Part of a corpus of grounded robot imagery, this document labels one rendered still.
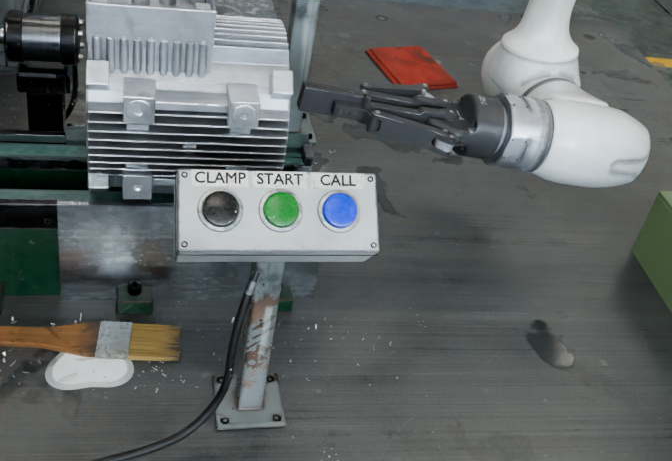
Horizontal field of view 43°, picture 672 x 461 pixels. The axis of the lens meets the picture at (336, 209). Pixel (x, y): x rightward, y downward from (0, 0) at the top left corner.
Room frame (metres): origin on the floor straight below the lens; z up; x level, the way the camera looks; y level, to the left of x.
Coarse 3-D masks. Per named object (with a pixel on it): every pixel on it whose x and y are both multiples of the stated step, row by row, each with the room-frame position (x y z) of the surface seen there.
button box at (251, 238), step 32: (192, 192) 0.56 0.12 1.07; (256, 192) 0.57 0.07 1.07; (288, 192) 0.58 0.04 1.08; (320, 192) 0.59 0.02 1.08; (352, 192) 0.60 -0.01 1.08; (192, 224) 0.54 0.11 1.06; (256, 224) 0.55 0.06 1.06; (320, 224) 0.57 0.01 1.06; (352, 224) 0.57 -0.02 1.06; (192, 256) 0.53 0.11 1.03; (224, 256) 0.54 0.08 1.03; (256, 256) 0.55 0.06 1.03; (288, 256) 0.56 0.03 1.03; (320, 256) 0.56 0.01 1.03; (352, 256) 0.57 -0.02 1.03
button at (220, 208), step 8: (216, 192) 0.56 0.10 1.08; (224, 192) 0.56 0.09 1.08; (208, 200) 0.55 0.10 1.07; (216, 200) 0.55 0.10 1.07; (224, 200) 0.55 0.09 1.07; (232, 200) 0.55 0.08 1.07; (208, 208) 0.54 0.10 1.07; (216, 208) 0.55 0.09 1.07; (224, 208) 0.55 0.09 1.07; (232, 208) 0.55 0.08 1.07; (208, 216) 0.54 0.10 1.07; (216, 216) 0.54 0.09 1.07; (224, 216) 0.54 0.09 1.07; (232, 216) 0.54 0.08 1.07; (216, 224) 0.54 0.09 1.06; (224, 224) 0.54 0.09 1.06
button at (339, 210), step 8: (328, 200) 0.58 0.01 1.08; (336, 200) 0.58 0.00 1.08; (344, 200) 0.58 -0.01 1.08; (352, 200) 0.59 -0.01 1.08; (328, 208) 0.57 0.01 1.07; (336, 208) 0.58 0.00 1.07; (344, 208) 0.58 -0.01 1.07; (352, 208) 0.58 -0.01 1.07; (328, 216) 0.57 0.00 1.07; (336, 216) 0.57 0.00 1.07; (344, 216) 0.57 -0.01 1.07; (352, 216) 0.58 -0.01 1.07; (336, 224) 0.57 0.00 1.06; (344, 224) 0.57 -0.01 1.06
